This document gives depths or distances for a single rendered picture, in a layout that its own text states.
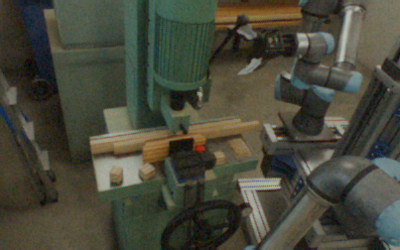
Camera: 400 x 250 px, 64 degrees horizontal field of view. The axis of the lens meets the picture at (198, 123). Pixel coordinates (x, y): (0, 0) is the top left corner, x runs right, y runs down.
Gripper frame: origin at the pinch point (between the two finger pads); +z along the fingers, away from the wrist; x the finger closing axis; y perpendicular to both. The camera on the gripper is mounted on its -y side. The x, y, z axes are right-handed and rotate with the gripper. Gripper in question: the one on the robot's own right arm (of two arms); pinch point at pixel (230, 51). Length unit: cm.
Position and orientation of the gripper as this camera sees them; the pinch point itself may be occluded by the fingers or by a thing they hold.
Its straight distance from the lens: 99.8
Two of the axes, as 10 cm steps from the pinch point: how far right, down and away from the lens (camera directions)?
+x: 1.8, 9.7, -1.5
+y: 3.1, -2.0, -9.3
